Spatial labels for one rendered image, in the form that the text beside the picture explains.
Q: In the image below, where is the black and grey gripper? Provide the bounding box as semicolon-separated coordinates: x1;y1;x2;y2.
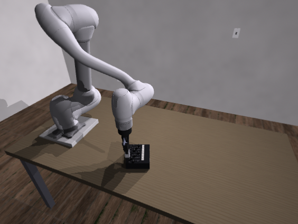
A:
118;128;132;158

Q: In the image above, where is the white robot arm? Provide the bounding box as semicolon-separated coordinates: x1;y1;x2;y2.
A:
34;3;154;139

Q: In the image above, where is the black lighting desk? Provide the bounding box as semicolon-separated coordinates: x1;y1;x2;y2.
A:
125;144;150;169

